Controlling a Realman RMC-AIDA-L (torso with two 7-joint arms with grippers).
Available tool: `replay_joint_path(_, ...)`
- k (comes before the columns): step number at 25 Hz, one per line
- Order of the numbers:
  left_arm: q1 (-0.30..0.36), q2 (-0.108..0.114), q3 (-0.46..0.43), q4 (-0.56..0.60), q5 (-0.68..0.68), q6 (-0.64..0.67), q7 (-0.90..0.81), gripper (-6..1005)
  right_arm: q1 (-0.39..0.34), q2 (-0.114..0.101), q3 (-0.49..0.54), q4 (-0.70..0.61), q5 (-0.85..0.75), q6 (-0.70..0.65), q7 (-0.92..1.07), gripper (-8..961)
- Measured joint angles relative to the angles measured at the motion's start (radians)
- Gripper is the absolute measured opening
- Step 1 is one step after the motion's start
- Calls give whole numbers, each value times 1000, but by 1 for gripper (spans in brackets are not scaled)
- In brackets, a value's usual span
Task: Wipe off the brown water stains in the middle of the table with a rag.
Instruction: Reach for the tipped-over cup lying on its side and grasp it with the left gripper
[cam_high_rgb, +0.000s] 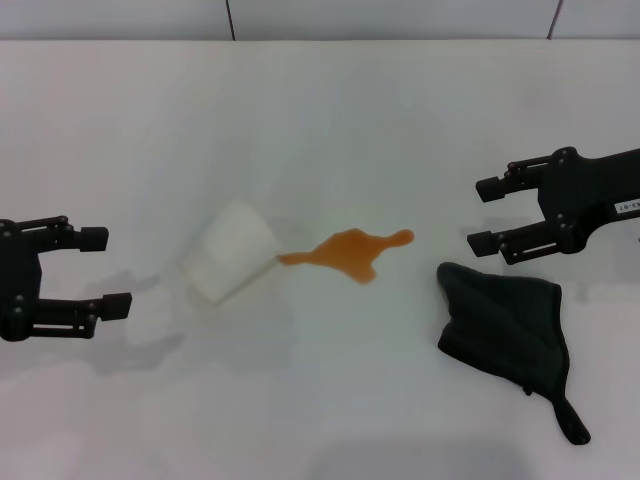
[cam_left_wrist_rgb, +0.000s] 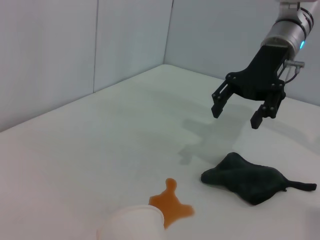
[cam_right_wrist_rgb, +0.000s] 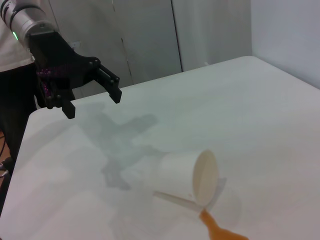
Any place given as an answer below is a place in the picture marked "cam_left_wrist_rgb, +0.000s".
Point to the brown water stain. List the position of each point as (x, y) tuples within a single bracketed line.
[(172, 200)]

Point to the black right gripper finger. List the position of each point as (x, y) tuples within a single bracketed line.
[(271, 106), (221, 98)]

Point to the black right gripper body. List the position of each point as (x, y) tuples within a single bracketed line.
[(265, 75)]

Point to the white paper cup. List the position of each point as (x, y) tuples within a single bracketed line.
[(132, 223)]

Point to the dark blue rag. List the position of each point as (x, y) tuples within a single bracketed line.
[(246, 178)]

